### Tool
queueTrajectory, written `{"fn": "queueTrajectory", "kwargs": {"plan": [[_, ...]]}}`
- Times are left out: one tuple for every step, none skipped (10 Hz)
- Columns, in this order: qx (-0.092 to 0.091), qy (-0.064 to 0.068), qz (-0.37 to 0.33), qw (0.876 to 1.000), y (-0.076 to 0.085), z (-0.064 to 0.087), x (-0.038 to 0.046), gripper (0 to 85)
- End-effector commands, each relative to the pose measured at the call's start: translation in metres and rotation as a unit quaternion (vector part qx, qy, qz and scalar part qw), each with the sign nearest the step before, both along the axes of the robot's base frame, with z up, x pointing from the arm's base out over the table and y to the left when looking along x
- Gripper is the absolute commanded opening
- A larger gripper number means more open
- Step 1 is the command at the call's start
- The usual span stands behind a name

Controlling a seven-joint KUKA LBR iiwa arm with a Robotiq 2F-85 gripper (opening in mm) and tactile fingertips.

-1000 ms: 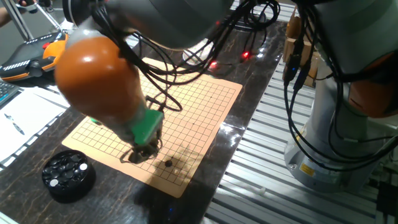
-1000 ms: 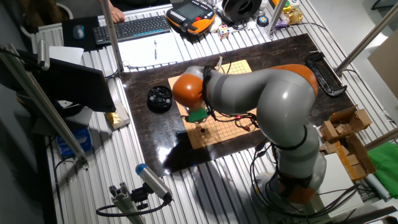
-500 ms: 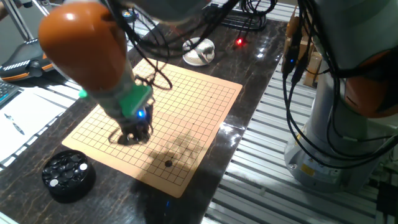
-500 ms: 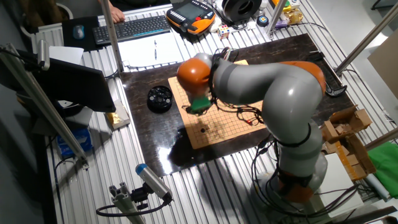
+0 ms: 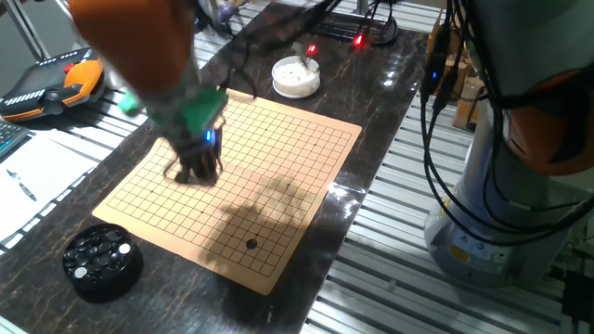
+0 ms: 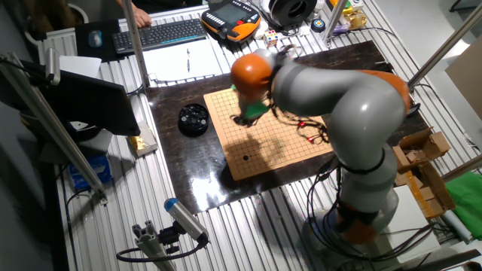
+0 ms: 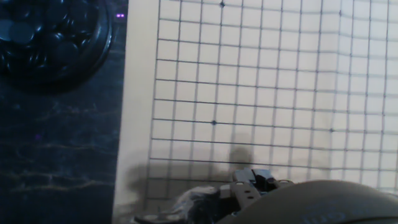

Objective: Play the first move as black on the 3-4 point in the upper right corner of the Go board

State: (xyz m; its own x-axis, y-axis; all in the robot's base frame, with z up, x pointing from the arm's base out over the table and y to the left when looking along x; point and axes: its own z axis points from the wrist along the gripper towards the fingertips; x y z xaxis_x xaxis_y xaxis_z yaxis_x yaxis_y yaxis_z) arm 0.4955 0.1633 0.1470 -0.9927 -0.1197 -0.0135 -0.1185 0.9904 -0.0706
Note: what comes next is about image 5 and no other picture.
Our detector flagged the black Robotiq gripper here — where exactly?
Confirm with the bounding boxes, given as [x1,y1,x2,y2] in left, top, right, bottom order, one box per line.
[169,124,225,186]

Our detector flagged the tan go board mat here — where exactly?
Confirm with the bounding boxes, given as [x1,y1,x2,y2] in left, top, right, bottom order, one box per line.
[91,85,363,296]

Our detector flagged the black bowl of black stones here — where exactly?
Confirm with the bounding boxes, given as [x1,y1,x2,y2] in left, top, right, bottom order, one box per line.
[62,223,144,303]

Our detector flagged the white bowl of white stones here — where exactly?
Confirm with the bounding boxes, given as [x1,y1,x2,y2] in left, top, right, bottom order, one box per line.
[271,55,322,99]

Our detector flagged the white paper sheet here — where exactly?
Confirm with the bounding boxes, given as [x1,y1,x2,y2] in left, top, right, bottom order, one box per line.
[0,134,98,242]

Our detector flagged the orange black teach pendant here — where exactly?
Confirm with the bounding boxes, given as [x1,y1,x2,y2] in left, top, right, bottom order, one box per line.
[0,46,107,122]

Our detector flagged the black silver pen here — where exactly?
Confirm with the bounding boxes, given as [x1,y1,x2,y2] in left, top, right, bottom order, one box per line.
[6,168,38,202]

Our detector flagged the black computer keyboard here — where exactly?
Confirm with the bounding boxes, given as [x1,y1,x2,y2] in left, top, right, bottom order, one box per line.
[0,121,30,159]

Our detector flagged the cardboard wooden pieces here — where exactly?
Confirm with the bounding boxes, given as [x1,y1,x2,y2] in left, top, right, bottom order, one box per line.
[424,18,486,131]

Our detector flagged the aluminium frame pole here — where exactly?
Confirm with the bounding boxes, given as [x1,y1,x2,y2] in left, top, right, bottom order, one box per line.
[352,0,378,18]
[4,0,51,61]

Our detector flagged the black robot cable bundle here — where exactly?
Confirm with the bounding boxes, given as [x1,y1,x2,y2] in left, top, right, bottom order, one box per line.
[194,0,594,247]

